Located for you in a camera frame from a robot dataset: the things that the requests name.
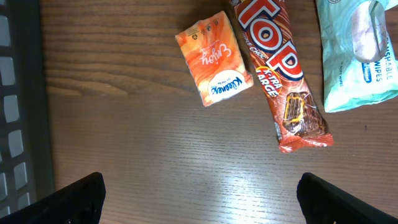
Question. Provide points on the grey plastic shopping basket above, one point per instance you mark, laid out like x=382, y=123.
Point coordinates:
x=26, y=161

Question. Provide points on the chocolate bar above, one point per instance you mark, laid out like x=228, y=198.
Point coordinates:
x=266, y=30

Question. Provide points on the teal flushable wipes pack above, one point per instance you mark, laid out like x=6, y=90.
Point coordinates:
x=359, y=64

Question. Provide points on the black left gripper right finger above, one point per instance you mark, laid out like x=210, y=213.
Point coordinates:
x=322, y=202

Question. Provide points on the orange Kleenex tissue pack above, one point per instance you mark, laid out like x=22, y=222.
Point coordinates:
x=212, y=54

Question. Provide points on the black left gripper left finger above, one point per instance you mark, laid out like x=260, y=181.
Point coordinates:
x=79, y=202

